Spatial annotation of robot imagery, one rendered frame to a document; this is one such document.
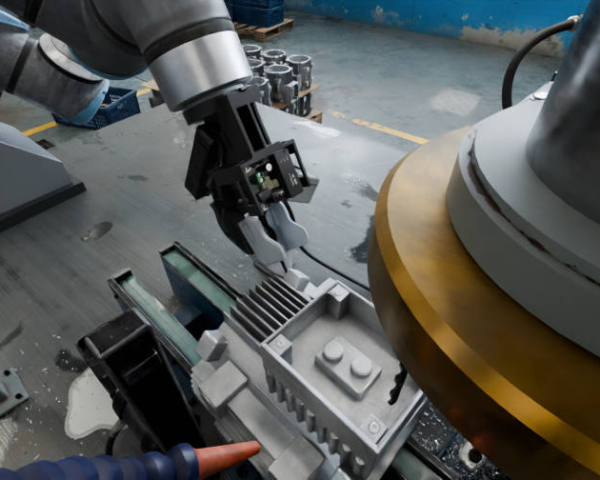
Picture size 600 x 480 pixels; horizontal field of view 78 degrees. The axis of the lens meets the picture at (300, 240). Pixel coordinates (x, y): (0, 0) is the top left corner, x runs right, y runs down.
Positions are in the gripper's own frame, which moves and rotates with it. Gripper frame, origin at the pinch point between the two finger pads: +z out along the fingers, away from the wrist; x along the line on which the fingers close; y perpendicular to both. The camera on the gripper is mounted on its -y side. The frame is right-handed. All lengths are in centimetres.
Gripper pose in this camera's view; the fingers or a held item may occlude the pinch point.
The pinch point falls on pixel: (279, 266)
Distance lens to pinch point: 45.8
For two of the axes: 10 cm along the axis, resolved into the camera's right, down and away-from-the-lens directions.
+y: 6.3, 0.4, -7.8
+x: 6.9, -4.9, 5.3
